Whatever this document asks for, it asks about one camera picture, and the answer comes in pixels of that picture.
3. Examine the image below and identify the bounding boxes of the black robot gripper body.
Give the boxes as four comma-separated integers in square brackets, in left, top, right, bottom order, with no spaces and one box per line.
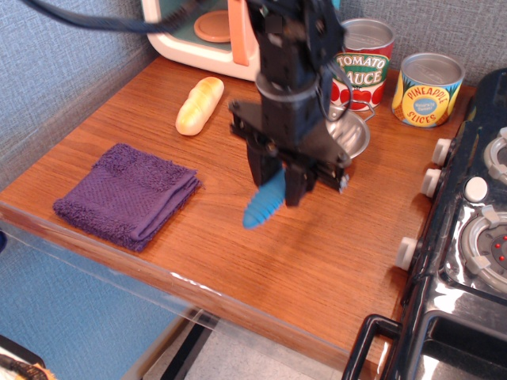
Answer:
[229,74,352,192]

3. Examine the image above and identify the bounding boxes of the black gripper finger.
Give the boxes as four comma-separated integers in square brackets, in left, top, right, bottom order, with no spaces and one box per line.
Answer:
[246,141,282,187]
[284,162,318,207]

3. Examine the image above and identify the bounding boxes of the blue handled metal fork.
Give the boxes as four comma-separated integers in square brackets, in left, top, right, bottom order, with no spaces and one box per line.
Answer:
[242,169,286,230]

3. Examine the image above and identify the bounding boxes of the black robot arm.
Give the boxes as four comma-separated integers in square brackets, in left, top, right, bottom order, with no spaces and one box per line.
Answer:
[229,1,351,207]

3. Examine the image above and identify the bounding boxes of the white stove knob bottom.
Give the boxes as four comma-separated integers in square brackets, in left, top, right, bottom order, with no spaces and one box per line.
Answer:
[395,237,417,271]

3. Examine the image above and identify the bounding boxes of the white stove knob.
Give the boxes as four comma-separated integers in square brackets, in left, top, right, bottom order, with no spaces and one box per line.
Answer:
[420,169,441,198]
[432,139,452,166]
[395,237,417,271]

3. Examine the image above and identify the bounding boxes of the white stove knob middle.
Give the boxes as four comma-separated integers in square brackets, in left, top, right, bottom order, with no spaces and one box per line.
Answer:
[420,169,441,198]

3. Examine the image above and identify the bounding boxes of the white stove knob top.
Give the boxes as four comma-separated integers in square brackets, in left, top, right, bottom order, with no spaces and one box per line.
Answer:
[432,139,452,166]

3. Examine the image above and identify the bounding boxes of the purple folded rag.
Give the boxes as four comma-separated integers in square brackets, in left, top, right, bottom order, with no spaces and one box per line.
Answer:
[53,143,200,252]

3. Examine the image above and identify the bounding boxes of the black toy stove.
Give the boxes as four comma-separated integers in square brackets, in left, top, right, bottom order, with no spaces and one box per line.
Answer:
[341,68,507,380]

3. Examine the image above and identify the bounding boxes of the toy bread loaf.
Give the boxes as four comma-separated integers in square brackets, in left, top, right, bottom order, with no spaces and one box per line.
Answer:
[175,77,224,136]

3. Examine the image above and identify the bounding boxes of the tomato sauce can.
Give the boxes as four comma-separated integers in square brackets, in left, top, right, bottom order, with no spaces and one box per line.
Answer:
[331,18,395,111]

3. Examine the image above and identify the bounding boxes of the teal toy microwave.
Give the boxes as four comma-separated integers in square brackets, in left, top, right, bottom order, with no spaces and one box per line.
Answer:
[140,0,341,82]

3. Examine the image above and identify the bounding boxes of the orange microwave turntable plate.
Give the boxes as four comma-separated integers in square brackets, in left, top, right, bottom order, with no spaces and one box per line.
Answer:
[193,9,231,44]

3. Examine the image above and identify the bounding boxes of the pineapple slices can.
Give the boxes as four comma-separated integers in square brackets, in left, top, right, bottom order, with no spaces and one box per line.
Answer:
[391,52,465,128]

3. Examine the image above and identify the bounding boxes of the orange object bottom left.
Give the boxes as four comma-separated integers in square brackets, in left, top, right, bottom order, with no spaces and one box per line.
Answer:
[1,355,56,380]

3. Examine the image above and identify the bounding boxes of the small steel bowl with handles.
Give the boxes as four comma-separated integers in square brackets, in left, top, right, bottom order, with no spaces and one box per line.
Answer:
[326,101,375,158]

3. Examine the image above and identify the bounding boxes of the black oven door handle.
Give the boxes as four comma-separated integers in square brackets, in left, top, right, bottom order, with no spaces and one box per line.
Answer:
[342,313,402,379]

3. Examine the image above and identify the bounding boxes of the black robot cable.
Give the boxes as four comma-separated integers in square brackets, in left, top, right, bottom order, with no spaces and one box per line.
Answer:
[21,0,199,35]

